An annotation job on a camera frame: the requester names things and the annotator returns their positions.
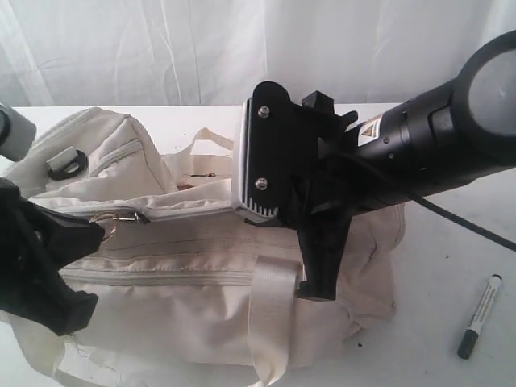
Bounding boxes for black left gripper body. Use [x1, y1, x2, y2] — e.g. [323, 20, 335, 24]
[1, 179, 57, 322]

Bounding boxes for cream fabric duffel bag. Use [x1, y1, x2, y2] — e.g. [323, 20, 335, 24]
[2, 107, 405, 386]

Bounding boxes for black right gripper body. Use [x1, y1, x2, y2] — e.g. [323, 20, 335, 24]
[281, 91, 387, 238]

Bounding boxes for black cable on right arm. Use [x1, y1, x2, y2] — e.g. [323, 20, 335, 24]
[334, 152, 516, 251]

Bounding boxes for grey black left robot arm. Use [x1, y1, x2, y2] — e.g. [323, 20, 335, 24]
[1, 178, 105, 336]

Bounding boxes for white marker black cap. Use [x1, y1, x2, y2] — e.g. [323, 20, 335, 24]
[456, 274, 502, 360]

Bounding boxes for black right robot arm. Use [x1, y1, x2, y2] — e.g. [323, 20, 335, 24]
[294, 32, 515, 301]

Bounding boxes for white backdrop curtain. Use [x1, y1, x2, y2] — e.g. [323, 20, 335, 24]
[1, 1, 515, 106]

